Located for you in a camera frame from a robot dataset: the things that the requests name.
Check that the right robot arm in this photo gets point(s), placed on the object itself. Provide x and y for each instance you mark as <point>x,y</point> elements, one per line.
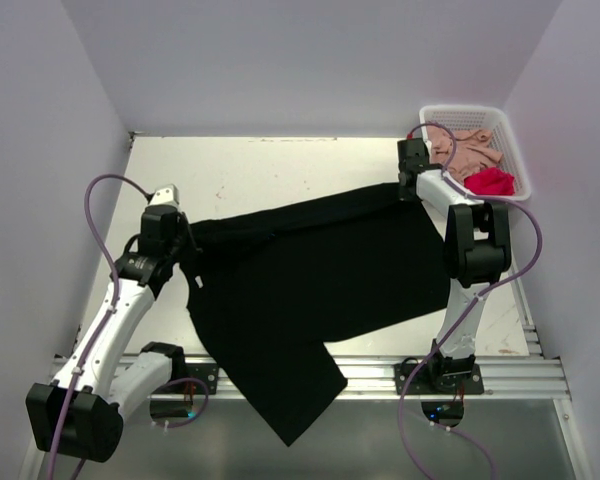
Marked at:
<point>476,252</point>

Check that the white plastic basket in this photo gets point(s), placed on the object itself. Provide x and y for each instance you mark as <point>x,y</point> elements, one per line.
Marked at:
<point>471,117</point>

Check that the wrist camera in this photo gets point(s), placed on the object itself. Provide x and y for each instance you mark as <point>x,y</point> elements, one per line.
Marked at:
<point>168,195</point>
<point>416,148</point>

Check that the aluminium mounting rail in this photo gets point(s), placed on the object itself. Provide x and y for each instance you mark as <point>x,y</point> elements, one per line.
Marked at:
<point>504,378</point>

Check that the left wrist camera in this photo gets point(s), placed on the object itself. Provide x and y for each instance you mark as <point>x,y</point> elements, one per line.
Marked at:
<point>168,195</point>

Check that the red t shirt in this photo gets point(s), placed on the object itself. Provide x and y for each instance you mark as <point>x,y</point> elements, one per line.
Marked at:
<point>491,182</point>

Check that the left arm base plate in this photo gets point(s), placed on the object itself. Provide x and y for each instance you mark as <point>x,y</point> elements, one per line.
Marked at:
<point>206,375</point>

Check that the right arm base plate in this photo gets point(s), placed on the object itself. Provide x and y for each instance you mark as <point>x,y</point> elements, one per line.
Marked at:
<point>426,383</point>

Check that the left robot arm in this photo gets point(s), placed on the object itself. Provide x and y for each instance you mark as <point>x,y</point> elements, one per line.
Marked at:
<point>81,413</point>

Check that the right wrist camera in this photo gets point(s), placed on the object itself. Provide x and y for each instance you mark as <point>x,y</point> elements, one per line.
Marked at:
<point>416,148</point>

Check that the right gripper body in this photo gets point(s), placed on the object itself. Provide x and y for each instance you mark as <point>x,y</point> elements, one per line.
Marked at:
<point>405,194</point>

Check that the beige t shirt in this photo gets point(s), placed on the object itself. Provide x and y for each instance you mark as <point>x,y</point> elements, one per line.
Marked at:
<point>473,153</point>

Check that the black t shirt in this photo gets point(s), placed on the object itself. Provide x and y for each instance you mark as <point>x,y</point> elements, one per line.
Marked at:
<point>269,290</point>

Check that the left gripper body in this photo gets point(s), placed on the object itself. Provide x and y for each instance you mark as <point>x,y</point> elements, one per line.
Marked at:
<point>183,247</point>

